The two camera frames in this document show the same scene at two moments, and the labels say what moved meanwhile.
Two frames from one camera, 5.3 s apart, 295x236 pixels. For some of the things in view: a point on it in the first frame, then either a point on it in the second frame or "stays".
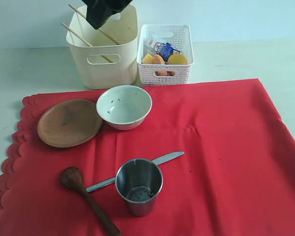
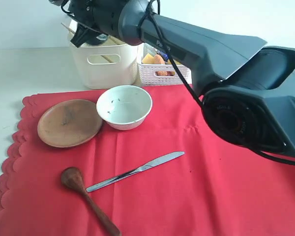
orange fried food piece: x=159 y=59 stays
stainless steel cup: x=139 y=181 -> x=103 y=37
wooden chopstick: x=86 y=42 stays
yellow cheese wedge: x=149 y=59 stays
